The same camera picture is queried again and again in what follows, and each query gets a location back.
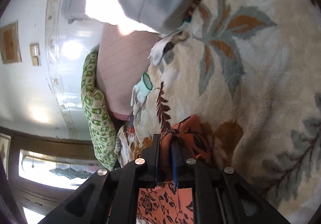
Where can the wooden stained glass door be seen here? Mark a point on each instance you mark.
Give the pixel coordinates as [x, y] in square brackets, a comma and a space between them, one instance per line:
[50, 143]

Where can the small red packet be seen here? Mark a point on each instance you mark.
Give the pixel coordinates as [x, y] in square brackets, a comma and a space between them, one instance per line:
[131, 126]

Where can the green checked pillow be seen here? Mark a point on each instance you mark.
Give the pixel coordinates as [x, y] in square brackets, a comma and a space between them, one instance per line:
[96, 113]

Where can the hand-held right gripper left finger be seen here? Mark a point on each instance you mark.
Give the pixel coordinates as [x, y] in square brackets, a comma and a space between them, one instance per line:
[156, 163]

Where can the pink bolster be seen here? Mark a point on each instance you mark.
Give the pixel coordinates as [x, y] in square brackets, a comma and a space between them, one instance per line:
[117, 68]

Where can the beige light switch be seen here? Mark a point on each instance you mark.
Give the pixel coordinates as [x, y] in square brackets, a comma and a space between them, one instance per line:
[35, 54]

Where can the orange floral shirt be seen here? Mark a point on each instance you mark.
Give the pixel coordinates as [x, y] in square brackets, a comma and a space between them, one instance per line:
[191, 133]

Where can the white teal sock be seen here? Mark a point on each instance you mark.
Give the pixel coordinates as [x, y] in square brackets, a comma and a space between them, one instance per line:
[140, 91]

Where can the framed wall plaque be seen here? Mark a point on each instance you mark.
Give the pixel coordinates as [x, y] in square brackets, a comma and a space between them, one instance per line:
[10, 42]

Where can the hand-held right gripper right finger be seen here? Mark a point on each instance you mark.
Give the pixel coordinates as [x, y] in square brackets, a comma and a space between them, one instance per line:
[175, 163]

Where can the cream leaf-print blanket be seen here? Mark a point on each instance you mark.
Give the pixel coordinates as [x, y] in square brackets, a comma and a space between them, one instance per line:
[263, 63]

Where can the white glove with teal cuff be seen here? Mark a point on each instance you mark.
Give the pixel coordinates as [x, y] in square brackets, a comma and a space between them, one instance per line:
[158, 51]

